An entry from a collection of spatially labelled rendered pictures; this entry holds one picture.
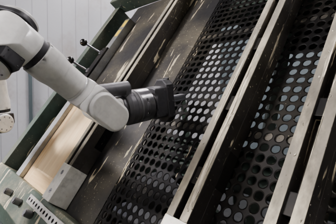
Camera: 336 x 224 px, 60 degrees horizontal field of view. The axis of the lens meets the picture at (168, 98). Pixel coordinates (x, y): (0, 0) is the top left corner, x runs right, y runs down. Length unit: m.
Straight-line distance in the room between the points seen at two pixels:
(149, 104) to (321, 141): 0.39
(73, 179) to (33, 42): 0.57
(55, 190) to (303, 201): 0.75
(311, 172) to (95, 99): 0.42
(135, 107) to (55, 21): 3.96
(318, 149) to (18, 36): 0.55
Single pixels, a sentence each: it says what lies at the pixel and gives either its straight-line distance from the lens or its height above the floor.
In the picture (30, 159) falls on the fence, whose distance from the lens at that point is 1.44.
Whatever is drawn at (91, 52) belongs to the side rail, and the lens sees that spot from 1.79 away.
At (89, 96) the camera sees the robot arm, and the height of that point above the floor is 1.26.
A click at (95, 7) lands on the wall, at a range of 4.86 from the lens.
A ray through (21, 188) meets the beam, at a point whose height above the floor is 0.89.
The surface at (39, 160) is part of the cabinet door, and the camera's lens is 1.41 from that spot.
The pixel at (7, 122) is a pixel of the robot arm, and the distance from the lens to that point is 1.37.
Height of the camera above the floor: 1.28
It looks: 2 degrees down
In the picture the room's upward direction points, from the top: straight up
